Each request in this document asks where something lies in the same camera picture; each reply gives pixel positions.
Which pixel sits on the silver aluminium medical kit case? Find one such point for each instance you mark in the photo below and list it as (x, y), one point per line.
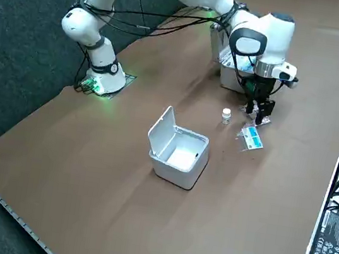
(228, 78)

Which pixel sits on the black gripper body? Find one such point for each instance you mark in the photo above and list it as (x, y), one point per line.
(262, 90)

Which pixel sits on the silver glove packet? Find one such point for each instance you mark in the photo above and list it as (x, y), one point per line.
(267, 121)

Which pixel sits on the steel table edge strip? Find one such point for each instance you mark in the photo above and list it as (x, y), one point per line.
(2, 198)

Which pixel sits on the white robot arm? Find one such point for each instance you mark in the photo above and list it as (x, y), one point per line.
(266, 36)

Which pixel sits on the white gauze packet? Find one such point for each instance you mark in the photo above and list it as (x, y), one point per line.
(225, 56)

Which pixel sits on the blue printed supply packet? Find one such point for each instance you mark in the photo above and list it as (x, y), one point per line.
(247, 64)

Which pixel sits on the blue white swab packet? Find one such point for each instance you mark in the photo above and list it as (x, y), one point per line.
(252, 137)

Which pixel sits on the small white-capped medicine bottle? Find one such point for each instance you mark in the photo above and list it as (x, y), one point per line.
(226, 116)

